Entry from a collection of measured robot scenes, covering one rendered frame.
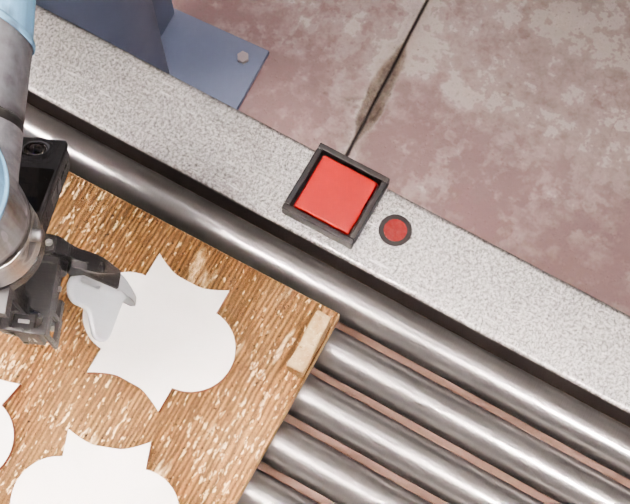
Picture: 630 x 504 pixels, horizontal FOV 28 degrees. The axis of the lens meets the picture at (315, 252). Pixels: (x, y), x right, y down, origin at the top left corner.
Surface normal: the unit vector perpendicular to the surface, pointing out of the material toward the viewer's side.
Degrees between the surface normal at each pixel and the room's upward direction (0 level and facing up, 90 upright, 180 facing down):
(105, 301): 58
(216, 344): 0
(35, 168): 32
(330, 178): 0
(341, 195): 0
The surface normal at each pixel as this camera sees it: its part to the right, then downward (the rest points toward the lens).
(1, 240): 0.70, 0.69
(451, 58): 0.00, -0.30
